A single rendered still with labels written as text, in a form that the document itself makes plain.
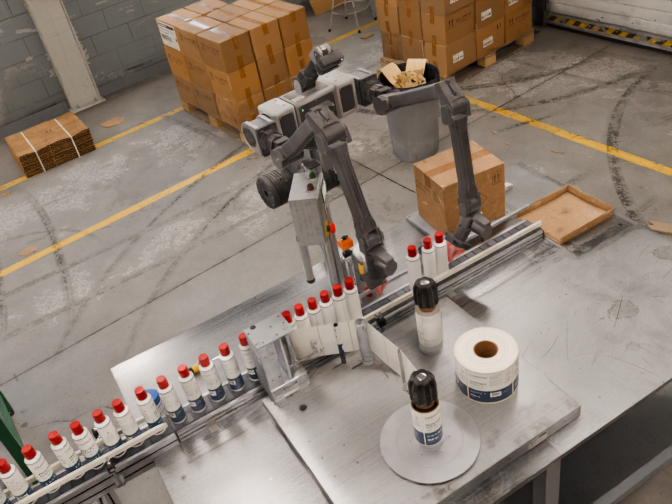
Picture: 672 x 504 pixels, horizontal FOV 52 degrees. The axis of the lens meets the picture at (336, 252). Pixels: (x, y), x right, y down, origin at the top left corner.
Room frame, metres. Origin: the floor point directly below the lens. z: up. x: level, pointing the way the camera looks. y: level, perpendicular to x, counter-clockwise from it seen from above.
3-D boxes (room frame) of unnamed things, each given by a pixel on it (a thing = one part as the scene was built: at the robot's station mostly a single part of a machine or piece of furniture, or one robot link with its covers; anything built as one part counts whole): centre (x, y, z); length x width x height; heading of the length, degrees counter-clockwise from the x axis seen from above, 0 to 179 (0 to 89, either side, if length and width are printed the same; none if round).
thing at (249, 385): (1.95, -0.08, 0.86); 1.65 x 0.08 x 0.04; 114
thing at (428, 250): (2.06, -0.34, 0.98); 0.05 x 0.05 x 0.20
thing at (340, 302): (1.90, 0.02, 0.98); 0.05 x 0.05 x 0.20
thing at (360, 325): (1.72, -0.03, 0.97); 0.05 x 0.05 x 0.19
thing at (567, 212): (2.35, -0.99, 0.85); 0.30 x 0.26 x 0.04; 114
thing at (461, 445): (1.33, -0.16, 0.89); 0.31 x 0.31 x 0.01
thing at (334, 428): (1.49, -0.15, 0.86); 0.80 x 0.67 x 0.05; 114
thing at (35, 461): (1.45, 1.04, 0.98); 0.05 x 0.05 x 0.20
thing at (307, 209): (1.98, 0.05, 1.38); 0.17 x 0.10 x 0.19; 169
